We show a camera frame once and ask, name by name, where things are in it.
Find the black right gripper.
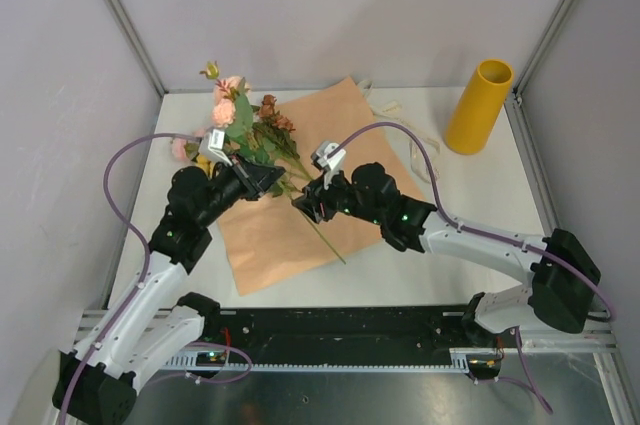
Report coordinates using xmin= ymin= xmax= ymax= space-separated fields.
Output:
xmin=292 ymin=166 xmax=383 ymax=226

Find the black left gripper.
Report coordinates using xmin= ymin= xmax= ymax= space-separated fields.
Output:
xmin=197 ymin=151 xmax=285 ymax=228

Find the artificial flower bouquet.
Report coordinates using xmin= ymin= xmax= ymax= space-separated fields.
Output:
xmin=170 ymin=60 xmax=348 ymax=266

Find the green and peach wrapping paper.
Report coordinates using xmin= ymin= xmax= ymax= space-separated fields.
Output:
xmin=219 ymin=78 xmax=403 ymax=296

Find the cream printed ribbon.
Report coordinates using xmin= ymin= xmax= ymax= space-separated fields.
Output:
xmin=356 ymin=79 xmax=441 ymax=184

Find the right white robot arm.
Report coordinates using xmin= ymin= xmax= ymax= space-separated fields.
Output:
xmin=292 ymin=163 xmax=601 ymax=347

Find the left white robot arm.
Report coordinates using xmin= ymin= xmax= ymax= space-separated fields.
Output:
xmin=52 ymin=155 xmax=285 ymax=424

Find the yellow cylindrical vase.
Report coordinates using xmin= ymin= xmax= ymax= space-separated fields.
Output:
xmin=444 ymin=59 xmax=514 ymax=155

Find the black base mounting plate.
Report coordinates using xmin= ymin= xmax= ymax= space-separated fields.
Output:
xmin=199 ymin=303 xmax=524 ymax=366

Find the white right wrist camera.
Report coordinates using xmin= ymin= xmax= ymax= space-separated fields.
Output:
xmin=311 ymin=141 xmax=346 ymax=190

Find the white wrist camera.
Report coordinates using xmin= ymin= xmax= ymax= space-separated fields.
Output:
xmin=198 ymin=127 xmax=234 ymax=167
xmin=311 ymin=141 xmax=346 ymax=190

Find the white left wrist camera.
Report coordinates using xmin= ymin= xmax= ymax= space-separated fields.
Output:
xmin=198 ymin=127 xmax=234 ymax=167

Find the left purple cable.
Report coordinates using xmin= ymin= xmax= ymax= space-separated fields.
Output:
xmin=54 ymin=132 xmax=211 ymax=425

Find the purple cable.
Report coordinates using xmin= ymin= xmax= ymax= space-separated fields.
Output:
xmin=339 ymin=121 xmax=617 ymax=416
xmin=54 ymin=132 xmax=211 ymax=425

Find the aluminium frame rail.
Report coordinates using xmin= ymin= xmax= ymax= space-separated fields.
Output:
xmin=504 ymin=92 xmax=562 ymax=234

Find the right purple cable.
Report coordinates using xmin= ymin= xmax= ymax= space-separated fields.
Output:
xmin=339 ymin=121 xmax=617 ymax=416

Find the white slotted cable duct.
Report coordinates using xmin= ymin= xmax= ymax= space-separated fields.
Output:
xmin=161 ymin=350 xmax=502 ymax=376

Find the left aluminium corner post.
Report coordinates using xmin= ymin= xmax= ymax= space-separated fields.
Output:
xmin=103 ymin=0 xmax=167 ymax=98

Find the aluminium corner post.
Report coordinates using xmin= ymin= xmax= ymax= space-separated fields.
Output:
xmin=513 ymin=0 xmax=578 ymax=100
xmin=103 ymin=0 xmax=167 ymax=98

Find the right aluminium corner post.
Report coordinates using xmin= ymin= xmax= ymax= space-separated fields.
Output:
xmin=513 ymin=0 xmax=578 ymax=100

